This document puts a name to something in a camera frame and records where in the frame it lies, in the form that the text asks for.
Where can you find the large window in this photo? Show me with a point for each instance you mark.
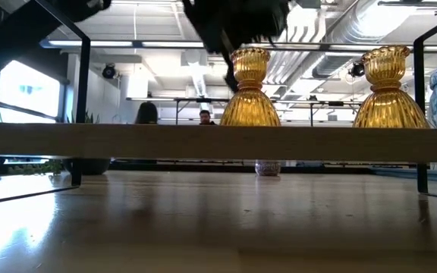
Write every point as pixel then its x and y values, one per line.
pixel 29 91

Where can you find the black round ceiling lamp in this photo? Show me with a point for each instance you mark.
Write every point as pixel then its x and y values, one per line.
pixel 109 71
pixel 357 69

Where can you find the potted green succulent plant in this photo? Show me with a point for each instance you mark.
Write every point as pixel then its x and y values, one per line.
pixel 87 167

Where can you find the long linear ceiling light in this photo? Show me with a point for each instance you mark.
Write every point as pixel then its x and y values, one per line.
pixel 108 43

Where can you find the black metal table frame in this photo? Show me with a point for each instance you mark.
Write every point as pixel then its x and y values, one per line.
pixel 203 167

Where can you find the maroon patterned candle holder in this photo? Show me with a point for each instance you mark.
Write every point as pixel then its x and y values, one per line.
pixel 267 168

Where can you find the wooden shelf riser black legs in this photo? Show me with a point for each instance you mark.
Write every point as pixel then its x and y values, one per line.
pixel 218 144

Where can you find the person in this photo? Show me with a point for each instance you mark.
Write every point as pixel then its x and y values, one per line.
pixel 146 113
pixel 205 118

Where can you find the silver ventilation duct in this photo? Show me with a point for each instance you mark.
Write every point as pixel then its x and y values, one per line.
pixel 355 30

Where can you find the black track light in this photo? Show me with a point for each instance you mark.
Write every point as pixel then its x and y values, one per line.
pixel 412 3

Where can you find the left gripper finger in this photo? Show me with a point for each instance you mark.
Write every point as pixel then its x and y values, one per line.
pixel 231 79

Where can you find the amber glass candle holder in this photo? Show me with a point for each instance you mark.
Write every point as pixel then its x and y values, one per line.
pixel 389 106
pixel 250 106

